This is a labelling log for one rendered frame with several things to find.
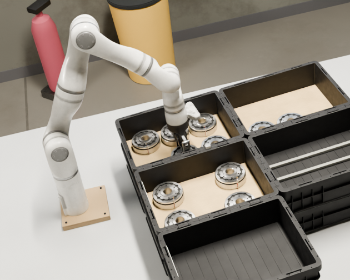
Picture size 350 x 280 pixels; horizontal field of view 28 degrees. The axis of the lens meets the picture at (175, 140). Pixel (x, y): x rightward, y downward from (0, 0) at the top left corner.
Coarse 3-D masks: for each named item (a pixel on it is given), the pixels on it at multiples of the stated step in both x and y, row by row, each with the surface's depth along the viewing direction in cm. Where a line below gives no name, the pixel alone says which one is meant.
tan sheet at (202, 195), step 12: (192, 180) 238; (204, 180) 237; (252, 180) 234; (192, 192) 233; (204, 192) 232; (216, 192) 232; (228, 192) 231; (252, 192) 229; (192, 204) 229; (204, 204) 228; (216, 204) 227; (156, 216) 227
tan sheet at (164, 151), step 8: (224, 128) 256; (160, 136) 258; (192, 136) 255; (208, 136) 254; (224, 136) 253; (128, 144) 257; (192, 144) 252; (200, 144) 251; (160, 152) 251; (168, 152) 250; (136, 160) 250; (144, 160) 249; (152, 160) 249
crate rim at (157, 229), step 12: (228, 144) 234; (192, 156) 232; (252, 156) 228; (144, 168) 231; (264, 168) 222; (144, 192) 222; (276, 192) 214; (240, 204) 212; (204, 216) 210; (156, 228) 209; (168, 228) 209
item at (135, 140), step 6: (138, 132) 257; (144, 132) 256; (150, 132) 256; (156, 132) 255; (132, 138) 254; (138, 138) 254; (156, 138) 253; (138, 144) 252; (144, 144) 251; (150, 144) 251
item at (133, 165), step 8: (200, 96) 257; (224, 104) 251; (144, 112) 254; (120, 120) 253; (232, 120) 243; (120, 128) 249; (240, 128) 239; (120, 136) 246; (240, 136) 236; (216, 144) 235; (128, 152) 240; (184, 152) 234; (192, 152) 233; (128, 160) 237; (160, 160) 233; (136, 168) 231
